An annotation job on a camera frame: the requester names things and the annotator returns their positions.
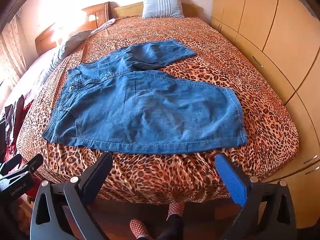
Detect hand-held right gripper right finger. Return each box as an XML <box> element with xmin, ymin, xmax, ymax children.
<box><xmin>214</xmin><ymin>154</ymin><xmax>298</xmax><ymax>240</ymax></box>

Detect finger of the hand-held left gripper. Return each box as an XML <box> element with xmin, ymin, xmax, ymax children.
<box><xmin>0</xmin><ymin>154</ymin><xmax>23</xmax><ymax>175</ymax></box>
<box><xmin>23</xmin><ymin>153</ymin><xmax>44</xmax><ymax>175</ymax></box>

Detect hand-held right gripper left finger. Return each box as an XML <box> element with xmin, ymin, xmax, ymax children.
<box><xmin>30</xmin><ymin>152</ymin><xmax>113</xmax><ymax>240</ymax></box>

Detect blue denim pants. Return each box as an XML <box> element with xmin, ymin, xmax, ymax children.
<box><xmin>42</xmin><ymin>39</ymin><xmax>248</xmax><ymax>155</ymax></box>

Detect dark cloth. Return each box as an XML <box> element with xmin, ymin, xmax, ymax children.
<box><xmin>0</xmin><ymin>94</ymin><xmax>25</xmax><ymax>153</ymax></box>

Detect red patterned cloth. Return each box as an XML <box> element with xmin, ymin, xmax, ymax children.
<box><xmin>7</xmin><ymin>99</ymin><xmax>34</xmax><ymax>160</ymax></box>

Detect red dotted slipper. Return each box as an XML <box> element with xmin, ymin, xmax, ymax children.
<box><xmin>167</xmin><ymin>202</ymin><xmax>186</xmax><ymax>218</ymax></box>
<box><xmin>130</xmin><ymin>218</ymin><xmax>152</xmax><ymax>240</ymax></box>

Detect person's dark trouser leg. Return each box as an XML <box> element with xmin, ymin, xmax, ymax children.
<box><xmin>150</xmin><ymin>214</ymin><xmax>184</xmax><ymax>240</ymax></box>

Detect pale bed sheet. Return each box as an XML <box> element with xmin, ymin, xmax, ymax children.
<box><xmin>0</xmin><ymin>46</ymin><xmax>63</xmax><ymax>113</ymax></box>

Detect patterned curtain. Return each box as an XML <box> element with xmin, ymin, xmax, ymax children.
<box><xmin>0</xmin><ymin>22</ymin><xmax>27</xmax><ymax>85</ymax></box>

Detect leopard print bedspread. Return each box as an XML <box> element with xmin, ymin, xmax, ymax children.
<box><xmin>19</xmin><ymin>17</ymin><xmax>300</xmax><ymax>204</ymax></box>

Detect grey pillow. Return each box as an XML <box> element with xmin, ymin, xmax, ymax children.
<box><xmin>51</xmin><ymin>29</ymin><xmax>93</xmax><ymax>63</ymax></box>

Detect white cloth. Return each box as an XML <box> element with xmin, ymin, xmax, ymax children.
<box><xmin>91</xmin><ymin>18</ymin><xmax>116</xmax><ymax>34</ymax></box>

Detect light wooden wardrobe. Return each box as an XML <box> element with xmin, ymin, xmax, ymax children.
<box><xmin>210</xmin><ymin>0</ymin><xmax>320</xmax><ymax>228</ymax></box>

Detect reddish wooden headboard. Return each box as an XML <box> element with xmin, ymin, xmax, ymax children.
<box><xmin>34</xmin><ymin>1</ymin><xmax>112</xmax><ymax>57</ymax></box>

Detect light wooden headboard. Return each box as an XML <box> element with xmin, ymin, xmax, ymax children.
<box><xmin>111</xmin><ymin>1</ymin><xmax>213</xmax><ymax>19</ymax></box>

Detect pale blue pleated pillow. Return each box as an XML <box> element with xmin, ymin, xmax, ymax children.
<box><xmin>141</xmin><ymin>0</ymin><xmax>185</xmax><ymax>19</ymax></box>

